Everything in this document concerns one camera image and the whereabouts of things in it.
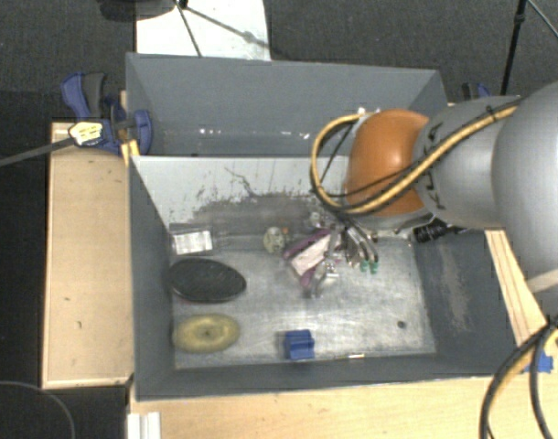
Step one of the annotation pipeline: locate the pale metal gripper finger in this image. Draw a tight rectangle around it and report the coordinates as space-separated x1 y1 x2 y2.
304 262 340 299

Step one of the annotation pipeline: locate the purple and white packet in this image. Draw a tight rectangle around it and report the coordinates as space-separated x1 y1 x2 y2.
282 228 336 293

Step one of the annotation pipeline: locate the small pale ball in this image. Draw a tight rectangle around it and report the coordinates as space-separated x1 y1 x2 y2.
262 226 287 253

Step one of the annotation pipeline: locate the blue block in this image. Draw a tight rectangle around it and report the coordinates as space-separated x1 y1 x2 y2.
276 328 317 362

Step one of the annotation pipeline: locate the black oval disc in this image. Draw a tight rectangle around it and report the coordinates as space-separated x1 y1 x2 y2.
167 256 248 305

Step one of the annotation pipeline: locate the grey metal bin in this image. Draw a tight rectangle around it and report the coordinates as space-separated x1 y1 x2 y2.
124 51 519 402

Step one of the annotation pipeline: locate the pale wood board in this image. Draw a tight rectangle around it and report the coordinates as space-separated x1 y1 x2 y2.
40 121 136 391

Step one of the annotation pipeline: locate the black cylinder on white bracket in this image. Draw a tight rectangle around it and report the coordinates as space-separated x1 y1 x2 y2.
394 212 450 245

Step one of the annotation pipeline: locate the yellow ring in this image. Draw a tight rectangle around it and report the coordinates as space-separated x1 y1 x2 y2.
170 313 242 355

